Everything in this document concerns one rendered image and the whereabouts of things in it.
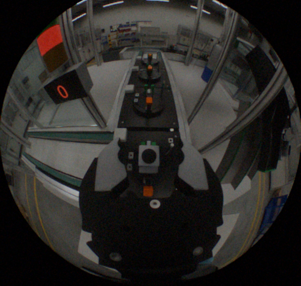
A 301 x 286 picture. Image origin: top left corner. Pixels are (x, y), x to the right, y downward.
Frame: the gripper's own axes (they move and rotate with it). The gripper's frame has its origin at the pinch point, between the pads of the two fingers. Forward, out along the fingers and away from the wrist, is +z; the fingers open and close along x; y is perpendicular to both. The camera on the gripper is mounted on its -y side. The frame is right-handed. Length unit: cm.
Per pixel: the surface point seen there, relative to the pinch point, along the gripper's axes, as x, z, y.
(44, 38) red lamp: -18.0, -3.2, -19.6
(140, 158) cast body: -1.7, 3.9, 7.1
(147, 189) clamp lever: -0.2, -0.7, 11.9
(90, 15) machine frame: -60, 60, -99
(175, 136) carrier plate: 9.9, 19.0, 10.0
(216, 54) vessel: 55, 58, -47
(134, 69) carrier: -10, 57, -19
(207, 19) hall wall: 509, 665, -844
